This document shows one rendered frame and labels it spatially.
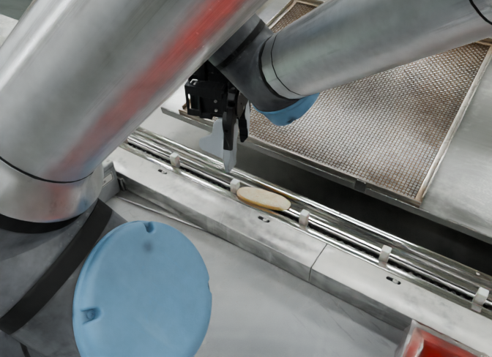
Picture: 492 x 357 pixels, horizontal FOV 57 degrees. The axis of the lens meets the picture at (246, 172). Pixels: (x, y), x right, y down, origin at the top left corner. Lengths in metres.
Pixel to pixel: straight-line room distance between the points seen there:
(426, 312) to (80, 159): 0.53
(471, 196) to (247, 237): 0.37
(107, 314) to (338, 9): 0.28
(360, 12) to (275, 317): 0.46
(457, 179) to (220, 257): 0.42
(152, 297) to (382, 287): 0.42
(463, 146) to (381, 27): 0.57
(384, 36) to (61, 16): 0.22
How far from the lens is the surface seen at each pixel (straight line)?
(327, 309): 0.70
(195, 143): 0.97
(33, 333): 0.35
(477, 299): 0.73
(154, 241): 0.34
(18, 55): 0.26
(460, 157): 0.87
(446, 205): 0.80
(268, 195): 0.79
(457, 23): 0.32
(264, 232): 0.73
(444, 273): 0.75
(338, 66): 0.40
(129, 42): 0.22
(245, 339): 0.67
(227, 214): 0.75
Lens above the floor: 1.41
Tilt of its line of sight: 41 degrees down
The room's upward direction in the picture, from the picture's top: straight up
